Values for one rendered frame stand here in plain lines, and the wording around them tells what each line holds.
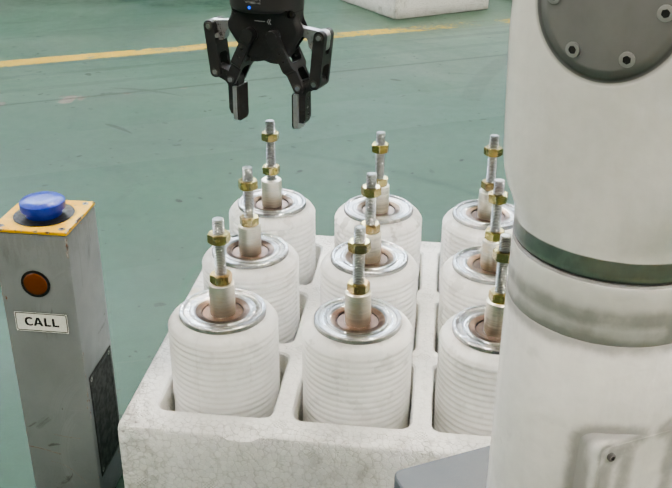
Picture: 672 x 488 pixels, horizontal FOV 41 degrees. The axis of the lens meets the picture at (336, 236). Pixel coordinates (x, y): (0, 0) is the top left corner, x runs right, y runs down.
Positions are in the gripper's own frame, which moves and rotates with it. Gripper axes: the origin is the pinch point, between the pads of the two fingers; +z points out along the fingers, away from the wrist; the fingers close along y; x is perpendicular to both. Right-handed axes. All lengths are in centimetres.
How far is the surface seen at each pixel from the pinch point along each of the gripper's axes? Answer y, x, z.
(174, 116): -70, 86, 36
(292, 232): 3.9, -2.8, 12.2
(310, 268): 4.7, 0.0, 17.8
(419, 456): 25.9, -24.9, 18.5
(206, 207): -36, 45, 36
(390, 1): -61, 207, 30
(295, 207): 3.0, -0.3, 10.5
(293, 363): 11.1, -17.8, 17.8
